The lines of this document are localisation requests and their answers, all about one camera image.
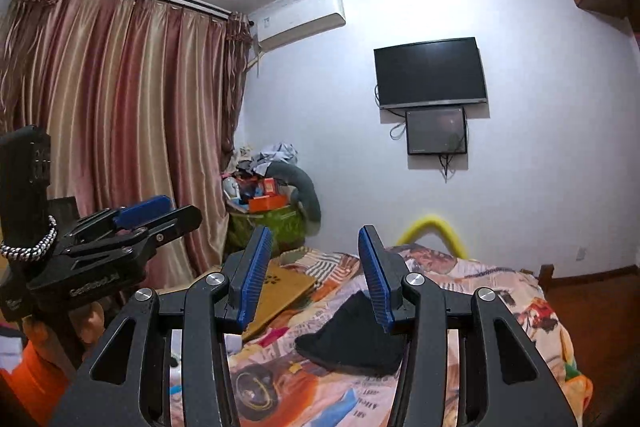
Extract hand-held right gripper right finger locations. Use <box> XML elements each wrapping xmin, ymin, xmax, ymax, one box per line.
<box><xmin>357</xmin><ymin>224</ymin><xmax>581</xmax><ymax>427</ymax></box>

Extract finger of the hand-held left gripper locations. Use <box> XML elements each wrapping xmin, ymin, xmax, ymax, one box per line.
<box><xmin>65</xmin><ymin>195</ymin><xmax>175</xmax><ymax>243</ymax></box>
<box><xmin>64</xmin><ymin>205</ymin><xmax>203</xmax><ymax>259</ymax></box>

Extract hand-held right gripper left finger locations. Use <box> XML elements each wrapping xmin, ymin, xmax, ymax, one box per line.
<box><xmin>47</xmin><ymin>226</ymin><xmax>273</xmax><ymax>427</ymax></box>

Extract black pants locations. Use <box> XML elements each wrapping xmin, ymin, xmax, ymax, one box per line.
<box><xmin>295</xmin><ymin>292</ymin><xmax>406</xmax><ymax>377</ymax></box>

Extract person's left hand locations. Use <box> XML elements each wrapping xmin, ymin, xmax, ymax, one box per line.
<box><xmin>22</xmin><ymin>299</ymin><xmax>107</xmax><ymax>358</ymax></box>

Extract brown cardboard sheet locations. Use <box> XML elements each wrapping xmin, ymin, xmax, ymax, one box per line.
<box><xmin>240</xmin><ymin>259</ymin><xmax>317</xmax><ymax>343</ymax></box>

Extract green patterned bag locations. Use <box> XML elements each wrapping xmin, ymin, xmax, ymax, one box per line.
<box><xmin>227</xmin><ymin>204</ymin><xmax>306</xmax><ymax>258</ymax></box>

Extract orange box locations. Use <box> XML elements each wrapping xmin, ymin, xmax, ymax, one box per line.
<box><xmin>248</xmin><ymin>194</ymin><xmax>290</xmax><ymax>214</ymax></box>

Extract yellow foam tube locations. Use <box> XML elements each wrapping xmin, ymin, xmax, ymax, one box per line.
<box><xmin>395</xmin><ymin>215</ymin><xmax>471</xmax><ymax>260</ymax></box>

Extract pink striped curtain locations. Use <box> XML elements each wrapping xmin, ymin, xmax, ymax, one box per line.
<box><xmin>0</xmin><ymin>0</ymin><xmax>251</xmax><ymax>293</ymax></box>

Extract pile of clothes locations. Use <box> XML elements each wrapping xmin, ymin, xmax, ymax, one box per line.
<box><xmin>235</xmin><ymin>141</ymin><xmax>299</xmax><ymax>178</ymax></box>

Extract printed blanket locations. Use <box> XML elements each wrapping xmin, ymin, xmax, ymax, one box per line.
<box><xmin>170</xmin><ymin>244</ymin><xmax>593</xmax><ymax>427</ymax></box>

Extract white air conditioner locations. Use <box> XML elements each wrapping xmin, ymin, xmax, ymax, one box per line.
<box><xmin>247</xmin><ymin>0</ymin><xmax>347</xmax><ymax>52</ymax></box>

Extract black white braided cord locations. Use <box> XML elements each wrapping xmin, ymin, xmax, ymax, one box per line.
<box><xmin>0</xmin><ymin>216</ymin><xmax>59</xmax><ymax>262</ymax></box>

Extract grey flexible hose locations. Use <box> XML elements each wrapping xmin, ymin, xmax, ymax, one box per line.
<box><xmin>267</xmin><ymin>163</ymin><xmax>322</xmax><ymax>224</ymax></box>

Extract black cable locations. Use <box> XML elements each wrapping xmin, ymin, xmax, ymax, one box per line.
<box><xmin>439</xmin><ymin>154</ymin><xmax>459</xmax><ymax>184</ymax></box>

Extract small black wall monitor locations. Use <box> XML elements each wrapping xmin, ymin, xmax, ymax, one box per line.
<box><xmin>405</xmin><ymin>106</ymin><xmax>468</xmax><ymax>156</ymax></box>

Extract wooden bed post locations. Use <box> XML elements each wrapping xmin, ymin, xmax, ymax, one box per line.
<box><xmin>520</xmin><ymin>263</ymin><xmax>556</xmax><ymax>293</ymax></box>

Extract black wall television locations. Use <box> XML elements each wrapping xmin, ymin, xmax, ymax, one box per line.
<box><xmin>374</xmin><ymin>37</ymin><xmax>489</xmax><ymax>110</ymax></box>

